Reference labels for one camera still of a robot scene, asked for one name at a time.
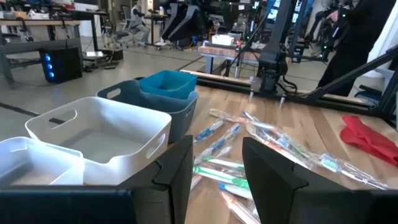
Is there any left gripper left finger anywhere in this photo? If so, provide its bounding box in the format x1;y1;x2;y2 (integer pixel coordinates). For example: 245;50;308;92
119;134;195;224

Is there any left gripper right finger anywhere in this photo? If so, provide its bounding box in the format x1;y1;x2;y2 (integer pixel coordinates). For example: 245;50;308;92
242;136;368;224

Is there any orange toothbrush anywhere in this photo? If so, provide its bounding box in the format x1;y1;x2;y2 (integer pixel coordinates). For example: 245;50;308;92
208;108;278;132
217;189;261;224

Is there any beige plastic bin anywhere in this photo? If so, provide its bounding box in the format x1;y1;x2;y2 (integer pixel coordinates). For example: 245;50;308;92
24;96;173;187

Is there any dark grey plastic bin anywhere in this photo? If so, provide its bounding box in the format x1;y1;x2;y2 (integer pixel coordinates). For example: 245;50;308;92
96;79;200;144

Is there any red cloth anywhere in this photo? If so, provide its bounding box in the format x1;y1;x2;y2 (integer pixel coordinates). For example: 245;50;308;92
339;114;398;168

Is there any teal plastic bin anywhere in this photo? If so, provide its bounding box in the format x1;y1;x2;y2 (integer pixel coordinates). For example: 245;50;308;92
139;69;198;101

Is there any white plastic bin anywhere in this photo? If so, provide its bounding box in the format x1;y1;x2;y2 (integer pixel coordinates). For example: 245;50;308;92
0;136;85;187

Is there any wooden table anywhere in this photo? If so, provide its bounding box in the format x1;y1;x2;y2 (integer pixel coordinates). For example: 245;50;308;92
197;43;265;78

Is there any white box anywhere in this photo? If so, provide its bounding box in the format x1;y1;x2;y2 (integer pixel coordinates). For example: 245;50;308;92
211;33;235;47

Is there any black computer tower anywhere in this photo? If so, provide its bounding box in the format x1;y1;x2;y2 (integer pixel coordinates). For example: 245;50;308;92
38;45;84;85

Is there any grey office chair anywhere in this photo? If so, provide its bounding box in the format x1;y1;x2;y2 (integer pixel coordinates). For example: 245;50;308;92
108;4;141;50

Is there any black equipment stand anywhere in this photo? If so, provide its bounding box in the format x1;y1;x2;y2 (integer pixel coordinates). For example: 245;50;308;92
160;2;206;44

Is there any wooden desk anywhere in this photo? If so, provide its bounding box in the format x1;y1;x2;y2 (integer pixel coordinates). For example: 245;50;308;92
0;18;82;83

